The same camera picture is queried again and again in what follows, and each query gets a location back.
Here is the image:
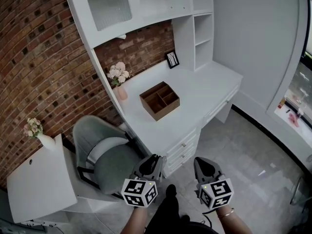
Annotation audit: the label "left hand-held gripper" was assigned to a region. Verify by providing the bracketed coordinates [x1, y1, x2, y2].
[121, 154, 168, 208]

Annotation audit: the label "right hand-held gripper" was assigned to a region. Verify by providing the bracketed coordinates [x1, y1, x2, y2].
[194, 156, 235, 210]

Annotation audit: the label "brown wooden divided container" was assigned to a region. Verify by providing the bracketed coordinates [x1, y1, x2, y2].
[139, 81, 180, 122]

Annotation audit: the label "person's left forearm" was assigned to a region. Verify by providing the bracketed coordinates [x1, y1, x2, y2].
[124, 206, 152, 234]

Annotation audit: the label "person's right forearm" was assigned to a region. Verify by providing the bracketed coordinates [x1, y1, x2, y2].
[214, 208, 255, 234]

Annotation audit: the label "person's black shoe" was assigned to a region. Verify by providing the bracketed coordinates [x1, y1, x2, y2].
[165, 184, 179, 200]

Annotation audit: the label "green upholstered chair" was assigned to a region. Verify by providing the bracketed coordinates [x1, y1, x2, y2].
[72, 115, 148, 196]

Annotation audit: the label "person's black trouser legs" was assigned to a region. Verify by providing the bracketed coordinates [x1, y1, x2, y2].
[145, 195, 221, 234]

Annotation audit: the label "pink ceramic vase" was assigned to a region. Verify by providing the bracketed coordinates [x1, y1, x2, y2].
[117, 85, 128, 100]

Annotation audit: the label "white desk with hutch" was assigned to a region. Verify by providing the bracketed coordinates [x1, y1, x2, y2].
[62, 0, 244, 177]

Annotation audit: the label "pale pink flower bouquet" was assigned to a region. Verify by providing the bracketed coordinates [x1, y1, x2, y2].
[107, 61, 130, 88]

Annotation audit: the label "clear glass round table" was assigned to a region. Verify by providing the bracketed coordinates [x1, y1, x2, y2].
[289, 174, 312, 214]

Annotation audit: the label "black framed picture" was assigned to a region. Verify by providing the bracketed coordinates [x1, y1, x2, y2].
[164, 50, 180, 69]

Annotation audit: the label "pink object on windowsill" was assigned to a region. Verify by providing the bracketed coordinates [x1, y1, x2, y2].
[288, 112, 302, 127]

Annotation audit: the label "white ceramic vase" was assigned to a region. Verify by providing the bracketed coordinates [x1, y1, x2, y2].
[37, 133, 57, 152]

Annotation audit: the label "small white side table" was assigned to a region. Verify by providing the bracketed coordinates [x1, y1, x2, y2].
[6, 134, 79, 224]

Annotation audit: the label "small pink yellow flower bunch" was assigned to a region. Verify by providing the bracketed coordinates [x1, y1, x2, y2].
[23, 117, 44, 138]

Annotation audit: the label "frosted glass cabinet door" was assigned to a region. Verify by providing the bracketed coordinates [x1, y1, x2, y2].
[83, 0, 133, 32]

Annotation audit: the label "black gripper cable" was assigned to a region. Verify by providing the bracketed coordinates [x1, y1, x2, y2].
[201, 210, 213, 228]

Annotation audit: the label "thin gold bracelet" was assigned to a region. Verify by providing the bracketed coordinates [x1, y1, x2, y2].
[217, 208, 235, 219]

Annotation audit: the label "window with dark frame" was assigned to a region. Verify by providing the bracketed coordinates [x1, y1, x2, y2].
[274, 50, 312, 134]

